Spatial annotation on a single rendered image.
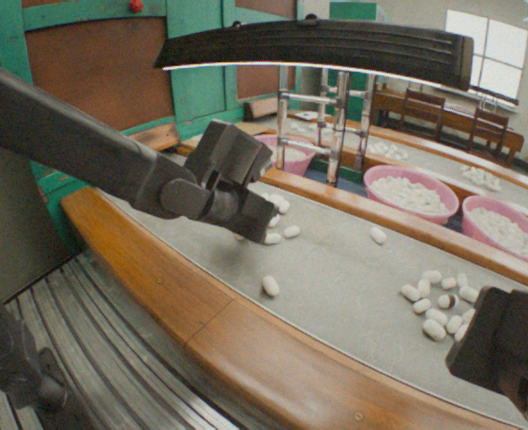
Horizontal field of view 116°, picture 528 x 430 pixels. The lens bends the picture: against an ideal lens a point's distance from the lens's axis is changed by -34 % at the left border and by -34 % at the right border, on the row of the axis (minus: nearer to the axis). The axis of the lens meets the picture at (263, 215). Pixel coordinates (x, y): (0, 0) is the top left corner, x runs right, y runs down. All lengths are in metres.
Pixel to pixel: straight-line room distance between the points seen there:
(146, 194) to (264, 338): 0.21
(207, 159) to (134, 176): 0.09
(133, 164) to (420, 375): 0.40
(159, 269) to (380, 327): 0.34
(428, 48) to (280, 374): 0.41
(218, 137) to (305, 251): 0.26
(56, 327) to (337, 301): 0.51
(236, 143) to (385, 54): 0.22
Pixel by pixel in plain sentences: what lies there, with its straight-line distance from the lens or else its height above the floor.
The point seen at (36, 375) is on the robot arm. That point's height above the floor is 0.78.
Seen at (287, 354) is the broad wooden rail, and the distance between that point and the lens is 0.31.
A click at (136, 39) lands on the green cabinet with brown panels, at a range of 0.86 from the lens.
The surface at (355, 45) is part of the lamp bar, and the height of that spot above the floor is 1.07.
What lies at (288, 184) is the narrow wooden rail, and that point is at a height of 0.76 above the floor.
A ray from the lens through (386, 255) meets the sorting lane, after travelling 0.49.
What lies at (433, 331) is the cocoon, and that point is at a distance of 0.40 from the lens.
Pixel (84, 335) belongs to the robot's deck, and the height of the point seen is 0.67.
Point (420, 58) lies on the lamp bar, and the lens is 0.34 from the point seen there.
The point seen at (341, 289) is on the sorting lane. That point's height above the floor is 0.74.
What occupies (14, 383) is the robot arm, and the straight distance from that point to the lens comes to 0.37.
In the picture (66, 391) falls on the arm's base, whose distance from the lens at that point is 0.46.
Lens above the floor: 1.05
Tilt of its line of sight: 35 degrees down
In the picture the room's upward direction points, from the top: straight up
